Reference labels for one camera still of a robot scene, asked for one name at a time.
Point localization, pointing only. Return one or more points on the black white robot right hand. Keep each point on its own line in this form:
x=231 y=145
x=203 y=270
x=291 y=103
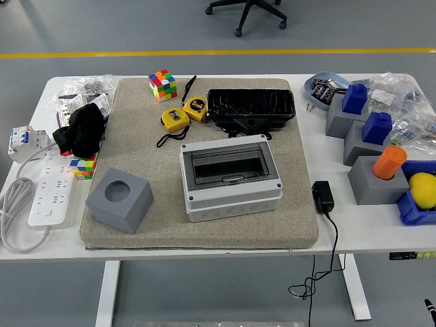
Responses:
x=430 y=310

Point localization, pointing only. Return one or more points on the grey electrical enclosure box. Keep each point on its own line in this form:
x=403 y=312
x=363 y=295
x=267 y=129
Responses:
x=235 y=207

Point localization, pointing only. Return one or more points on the smoked transparent box lid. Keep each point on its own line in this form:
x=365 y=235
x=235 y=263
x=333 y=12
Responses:
x=231 y=180

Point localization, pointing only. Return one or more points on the grey block with round hole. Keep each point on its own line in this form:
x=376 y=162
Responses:
x=136 y=204

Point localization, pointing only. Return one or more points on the orange cylinder battery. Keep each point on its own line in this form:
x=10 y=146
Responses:
x=388 y=163

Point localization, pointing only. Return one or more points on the black table control panel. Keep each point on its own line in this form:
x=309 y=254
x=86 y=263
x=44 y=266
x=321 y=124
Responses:
x=398 y=256

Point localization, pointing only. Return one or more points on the white table leg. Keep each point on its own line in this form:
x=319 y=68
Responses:
x=356 y=289
x=107 y=293

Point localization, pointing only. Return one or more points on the blue storage bin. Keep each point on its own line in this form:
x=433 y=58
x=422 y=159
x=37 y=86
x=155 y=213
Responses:
x=408 y=211

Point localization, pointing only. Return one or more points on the yellow lemon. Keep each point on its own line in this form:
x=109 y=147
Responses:
x=424 y=189

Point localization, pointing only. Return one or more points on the grey block holder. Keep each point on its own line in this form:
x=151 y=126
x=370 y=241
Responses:
x=337 y=122
x=371 y=190
x=356 y=146

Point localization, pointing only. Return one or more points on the black power adapter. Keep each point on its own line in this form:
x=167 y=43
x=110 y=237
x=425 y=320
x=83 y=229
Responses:
x=322 y=197

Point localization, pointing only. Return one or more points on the clear bag of small parts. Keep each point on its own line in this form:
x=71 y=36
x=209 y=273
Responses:
x=405 y=131
x=408 y=95

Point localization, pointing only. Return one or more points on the blue block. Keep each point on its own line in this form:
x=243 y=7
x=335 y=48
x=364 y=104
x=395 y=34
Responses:
x=354 y=100
x=376 y=129

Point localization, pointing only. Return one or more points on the clear bag of white parts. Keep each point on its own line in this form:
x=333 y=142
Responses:
x=382 y=97

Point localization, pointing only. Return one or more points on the small loose screws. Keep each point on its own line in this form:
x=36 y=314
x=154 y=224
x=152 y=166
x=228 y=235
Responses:
x=309 y=108

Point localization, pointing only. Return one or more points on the grey-brown fabric mat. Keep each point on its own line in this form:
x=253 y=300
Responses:
x=204 y=235

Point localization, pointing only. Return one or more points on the large dark purple packet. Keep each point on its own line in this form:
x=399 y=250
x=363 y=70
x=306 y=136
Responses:
x=323 y=92

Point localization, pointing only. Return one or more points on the silver metal piece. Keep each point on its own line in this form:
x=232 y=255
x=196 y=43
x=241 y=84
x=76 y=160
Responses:
x=332 y=83

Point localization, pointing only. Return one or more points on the pale blue dish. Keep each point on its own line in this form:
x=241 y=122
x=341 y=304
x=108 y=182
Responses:
x=335 y=76

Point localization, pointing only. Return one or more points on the small dark purple packet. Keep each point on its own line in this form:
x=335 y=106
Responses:
x=319 y=82

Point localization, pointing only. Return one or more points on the black plastic tray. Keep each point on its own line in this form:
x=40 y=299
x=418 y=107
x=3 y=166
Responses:
x=252 y=100

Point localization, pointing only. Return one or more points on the yellow tape measure 5m label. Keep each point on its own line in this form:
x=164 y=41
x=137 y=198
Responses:
x=195 y=109

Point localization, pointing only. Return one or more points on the yellow tape measure black label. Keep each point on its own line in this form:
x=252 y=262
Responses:
x=173 y=119

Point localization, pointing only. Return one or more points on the large colourful puzzle cube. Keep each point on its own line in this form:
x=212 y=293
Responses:
x=163 y=86

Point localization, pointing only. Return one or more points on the black office chair base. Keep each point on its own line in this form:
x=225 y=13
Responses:
x=247 y=10

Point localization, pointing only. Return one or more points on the small colourful puzzle cube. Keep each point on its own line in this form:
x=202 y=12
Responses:
x=83 y=168

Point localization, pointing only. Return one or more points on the white socket package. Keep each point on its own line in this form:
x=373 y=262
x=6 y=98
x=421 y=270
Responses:
x=100 y=102

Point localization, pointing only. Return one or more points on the black cloth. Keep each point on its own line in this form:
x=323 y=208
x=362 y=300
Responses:
x=81 y=133

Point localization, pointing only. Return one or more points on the white power strip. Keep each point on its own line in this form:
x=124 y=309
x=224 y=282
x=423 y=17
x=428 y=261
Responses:
x=51 y=197

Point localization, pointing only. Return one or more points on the clear bag of screws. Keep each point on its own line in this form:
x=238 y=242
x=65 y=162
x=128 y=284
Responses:
x=93 y=85

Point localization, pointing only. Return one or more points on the black plastic bracket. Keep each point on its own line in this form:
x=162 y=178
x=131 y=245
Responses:
x=250 y=124

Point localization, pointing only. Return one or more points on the white circuit breaker blue switch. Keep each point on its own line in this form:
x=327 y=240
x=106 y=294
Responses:
x=24 y=143

